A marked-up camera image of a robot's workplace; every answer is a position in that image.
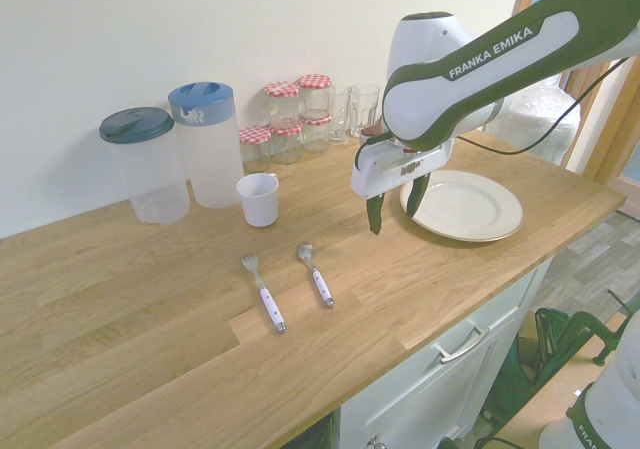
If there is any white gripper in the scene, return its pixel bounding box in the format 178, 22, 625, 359
350, 137, 455, 236

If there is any white-handled metal spoon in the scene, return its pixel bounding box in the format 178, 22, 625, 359
296, 241, 336, 310

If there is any white plate with gold rim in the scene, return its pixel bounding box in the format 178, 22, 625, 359
398, 169, 525, 244

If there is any clear glass tumbler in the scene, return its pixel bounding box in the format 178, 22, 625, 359
348, 84, 382, 139

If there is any glass jar red checked lid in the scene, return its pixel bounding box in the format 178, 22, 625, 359
298, 73, 334, 118
300, 109, 334, 154
269, 118, 305, 166
263, 81, 304, 126
238, 126, 273, 173

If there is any white plastic mug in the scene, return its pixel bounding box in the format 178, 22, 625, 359
235, 171, 280, 229

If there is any clear plastic wrapped bundle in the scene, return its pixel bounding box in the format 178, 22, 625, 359
483, 79, 584, 171

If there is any clear pitcher blue lid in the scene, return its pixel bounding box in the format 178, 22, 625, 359
167, 81, 245, 209

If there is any white kitchen cabinet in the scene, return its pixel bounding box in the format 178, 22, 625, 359
279, 256, 556, 449

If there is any clear pitcher dark teal lid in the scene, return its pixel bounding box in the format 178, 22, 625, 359
98, 106, 191, 226

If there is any clear glass mug with handle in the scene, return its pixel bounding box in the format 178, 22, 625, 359
327, 84, 354, 146

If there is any silver drawer handle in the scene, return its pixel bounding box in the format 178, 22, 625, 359
432, 324, 491, 366

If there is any white-handled metal fork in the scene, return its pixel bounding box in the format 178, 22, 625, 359
241, 253, 288, 336

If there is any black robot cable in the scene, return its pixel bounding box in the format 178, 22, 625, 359
454, 56, 632, 157

